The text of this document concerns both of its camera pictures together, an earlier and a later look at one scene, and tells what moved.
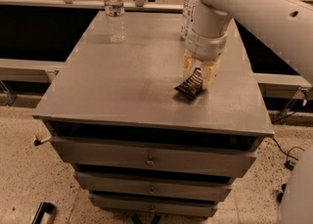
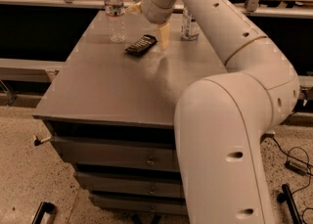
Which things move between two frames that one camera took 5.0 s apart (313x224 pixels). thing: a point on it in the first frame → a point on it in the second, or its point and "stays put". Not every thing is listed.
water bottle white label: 188,17 stays put
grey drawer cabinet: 138,148 stays put
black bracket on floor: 43,208 stays put
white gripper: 204,47 → 153,12
